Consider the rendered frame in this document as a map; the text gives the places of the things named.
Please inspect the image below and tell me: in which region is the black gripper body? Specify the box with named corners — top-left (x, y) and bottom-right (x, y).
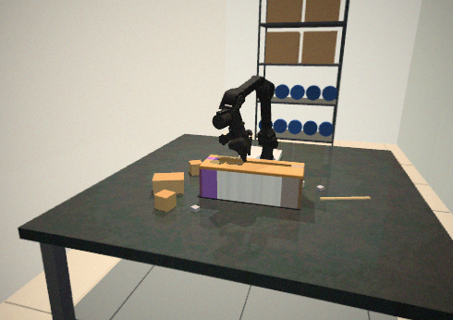
top-left (228, 120), bottom-right (253, 150)

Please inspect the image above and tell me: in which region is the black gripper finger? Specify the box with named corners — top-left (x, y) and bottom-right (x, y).
top-left (245, 137), bottom-right (252, 155)
top-left (231, 144), bottom-right (247, 162)

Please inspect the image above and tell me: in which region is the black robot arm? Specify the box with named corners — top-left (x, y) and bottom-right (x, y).
top-left (212, 76), bottom-right (278, 160)

